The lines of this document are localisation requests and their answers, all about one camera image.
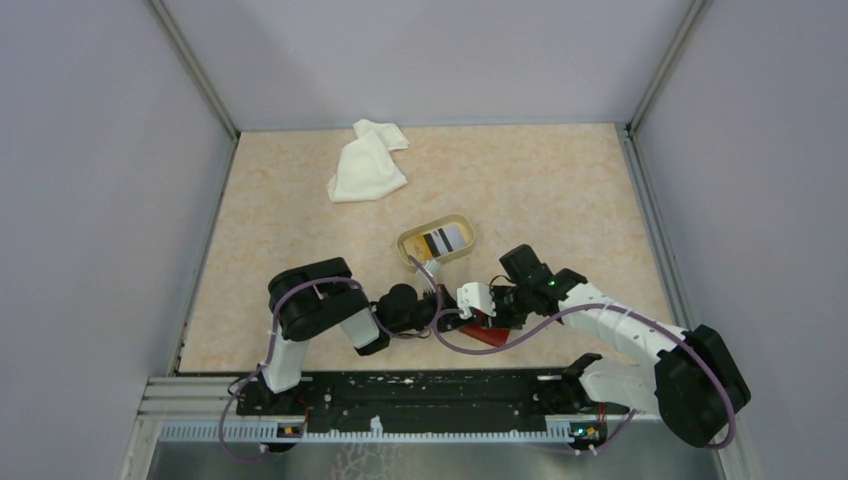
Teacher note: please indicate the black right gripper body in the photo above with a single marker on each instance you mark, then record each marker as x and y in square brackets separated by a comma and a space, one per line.
[512, 306]

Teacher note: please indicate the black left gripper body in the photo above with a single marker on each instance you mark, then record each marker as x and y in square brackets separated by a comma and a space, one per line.
[445, 322]

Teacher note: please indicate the red card holder wallet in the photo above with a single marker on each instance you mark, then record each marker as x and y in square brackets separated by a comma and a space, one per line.
[495, 337]

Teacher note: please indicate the gold VIP card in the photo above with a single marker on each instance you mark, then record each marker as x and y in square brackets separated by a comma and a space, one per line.
[417, 247]

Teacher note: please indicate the beige oval tray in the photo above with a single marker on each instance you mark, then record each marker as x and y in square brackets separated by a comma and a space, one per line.
[465, 224]

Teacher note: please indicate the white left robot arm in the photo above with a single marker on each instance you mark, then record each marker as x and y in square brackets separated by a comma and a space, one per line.
[307, 301]

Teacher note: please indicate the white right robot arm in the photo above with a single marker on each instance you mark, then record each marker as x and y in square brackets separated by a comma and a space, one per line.
[687, 377]

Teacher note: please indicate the silver magnetic stripe card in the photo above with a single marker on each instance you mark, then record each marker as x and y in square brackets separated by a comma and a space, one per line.
[445, 240]

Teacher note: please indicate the white crumpled cloth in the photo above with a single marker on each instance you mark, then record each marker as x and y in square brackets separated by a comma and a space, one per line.
[366, 170]

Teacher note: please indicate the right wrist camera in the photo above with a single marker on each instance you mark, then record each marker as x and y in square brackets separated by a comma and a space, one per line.
[476, 304]

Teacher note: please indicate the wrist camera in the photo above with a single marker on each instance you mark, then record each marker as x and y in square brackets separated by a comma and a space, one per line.
[432, 267]
[476, 304]

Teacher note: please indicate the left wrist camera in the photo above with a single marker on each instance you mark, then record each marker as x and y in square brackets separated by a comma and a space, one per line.
[432, 267]

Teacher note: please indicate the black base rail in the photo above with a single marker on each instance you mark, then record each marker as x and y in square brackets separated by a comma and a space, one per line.
[424, 401]

